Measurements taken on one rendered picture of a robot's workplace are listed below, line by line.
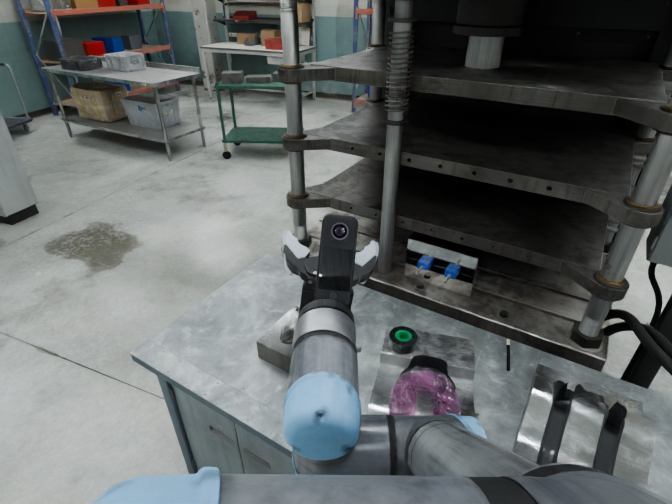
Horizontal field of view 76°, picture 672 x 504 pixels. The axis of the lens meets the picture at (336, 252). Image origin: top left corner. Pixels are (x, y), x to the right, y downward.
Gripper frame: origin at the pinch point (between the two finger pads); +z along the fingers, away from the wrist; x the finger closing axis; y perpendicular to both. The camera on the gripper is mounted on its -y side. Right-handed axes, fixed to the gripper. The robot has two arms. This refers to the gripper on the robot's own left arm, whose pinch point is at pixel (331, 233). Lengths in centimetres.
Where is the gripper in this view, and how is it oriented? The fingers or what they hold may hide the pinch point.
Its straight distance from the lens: 68.7
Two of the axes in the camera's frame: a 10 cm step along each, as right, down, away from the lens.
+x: 9.9, 1.2, 0.6
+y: -1.4, 8.4, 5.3
